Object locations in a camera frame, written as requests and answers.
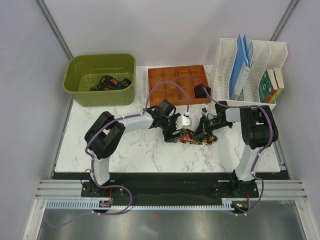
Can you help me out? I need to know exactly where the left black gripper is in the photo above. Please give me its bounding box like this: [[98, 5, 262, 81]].
[[160, 113, 183, 144]]

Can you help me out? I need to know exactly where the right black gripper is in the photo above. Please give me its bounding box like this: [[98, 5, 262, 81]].
[[191, 115, 231, 140]]

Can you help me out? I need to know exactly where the colourful floral patterned tie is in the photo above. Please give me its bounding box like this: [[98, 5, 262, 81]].
[[179, 128, 218, 146]]

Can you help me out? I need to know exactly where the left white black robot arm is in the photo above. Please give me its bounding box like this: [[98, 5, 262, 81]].
[[84, 100, 189, 197]]

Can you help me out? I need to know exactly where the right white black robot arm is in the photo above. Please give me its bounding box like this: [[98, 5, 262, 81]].
[[190, 101, 279, 197]]

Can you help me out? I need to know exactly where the rolled dark red tie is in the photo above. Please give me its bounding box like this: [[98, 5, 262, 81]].
[[193, 83, 211, 99]]

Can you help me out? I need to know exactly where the orange compartment tray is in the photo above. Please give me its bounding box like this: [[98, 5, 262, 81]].
[[148, 65, 209, 106]]

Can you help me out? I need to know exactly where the white booklet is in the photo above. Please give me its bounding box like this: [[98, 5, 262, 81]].
[[233, 62, 250, 96]]

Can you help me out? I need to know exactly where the green book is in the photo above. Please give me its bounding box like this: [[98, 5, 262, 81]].
[[258, 69, 284, 104]]

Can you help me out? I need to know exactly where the blue folder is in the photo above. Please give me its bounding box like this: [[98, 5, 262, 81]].
[[229, 34, 254, 101]]

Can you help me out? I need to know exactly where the dark blue orange tie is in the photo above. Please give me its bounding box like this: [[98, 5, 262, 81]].
[[90, 75, 132, 91]]

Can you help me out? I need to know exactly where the beige paperback book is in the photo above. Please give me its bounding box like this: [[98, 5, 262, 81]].
[[273, 68, 285, 89]]

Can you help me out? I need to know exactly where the white plastic file organizer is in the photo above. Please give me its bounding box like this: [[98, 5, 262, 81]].
[[210, 38, 288, 107]]

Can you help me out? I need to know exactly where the olive green plastic bin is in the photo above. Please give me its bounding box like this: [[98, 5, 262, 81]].
[[63, 53, 136, 107]]

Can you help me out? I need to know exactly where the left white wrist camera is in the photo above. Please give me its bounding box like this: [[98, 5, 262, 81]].
[[176, 115, 192, 130]]

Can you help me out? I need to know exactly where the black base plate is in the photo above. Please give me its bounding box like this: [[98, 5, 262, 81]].
[[81, 172, 259, 206]]

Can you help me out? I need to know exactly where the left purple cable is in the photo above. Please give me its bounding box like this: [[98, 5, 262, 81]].
[[46, 81, 191, 228]]

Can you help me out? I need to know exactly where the white slotted cable duct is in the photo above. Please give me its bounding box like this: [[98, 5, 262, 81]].
[[45, 198, 243, 211]]

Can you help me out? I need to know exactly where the aluminium frame rail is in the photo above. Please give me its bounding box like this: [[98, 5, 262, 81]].
[[23, 179, 308, 240]]

